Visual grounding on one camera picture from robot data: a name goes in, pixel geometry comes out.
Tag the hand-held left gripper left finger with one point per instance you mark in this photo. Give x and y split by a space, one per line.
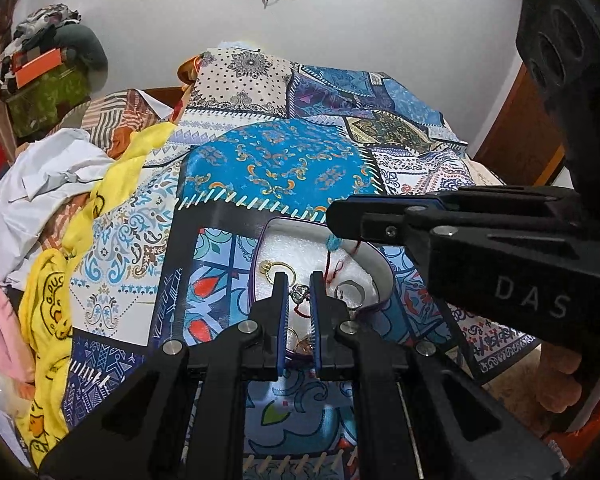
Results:
280 312

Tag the pink cloth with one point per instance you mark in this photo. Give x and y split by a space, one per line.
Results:
0 325

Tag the thin gold bangle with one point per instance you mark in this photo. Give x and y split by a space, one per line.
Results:
294 332

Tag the pile of folded clothes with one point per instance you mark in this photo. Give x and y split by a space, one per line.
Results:
35 25

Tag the orange striped quilt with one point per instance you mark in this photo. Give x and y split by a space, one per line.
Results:
125 115

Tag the silver pendant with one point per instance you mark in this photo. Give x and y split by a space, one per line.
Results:
299 293

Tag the white cloth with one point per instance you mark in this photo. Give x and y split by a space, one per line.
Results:
40 180

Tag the blue patchwork blanket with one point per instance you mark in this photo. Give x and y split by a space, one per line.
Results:
280 160

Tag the yellow printed cloth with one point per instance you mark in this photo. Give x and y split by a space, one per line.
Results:
45 310

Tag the purple heart-shaped tin box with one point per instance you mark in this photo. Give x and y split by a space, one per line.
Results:
290 240

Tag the orange box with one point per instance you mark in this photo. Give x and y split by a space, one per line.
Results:
37 67

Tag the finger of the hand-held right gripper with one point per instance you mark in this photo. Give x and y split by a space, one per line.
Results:
480 199
375 222

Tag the green patterned cloth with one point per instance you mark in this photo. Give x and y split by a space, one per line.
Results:
45 99

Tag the dark grey jacket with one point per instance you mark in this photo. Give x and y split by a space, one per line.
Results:
82 46

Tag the person's right hand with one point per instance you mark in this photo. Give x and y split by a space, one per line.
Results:
557 377

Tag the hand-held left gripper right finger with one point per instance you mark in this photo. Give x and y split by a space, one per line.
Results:
316 312

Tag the brown wooden door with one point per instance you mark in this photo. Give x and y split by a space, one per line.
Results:
520 130

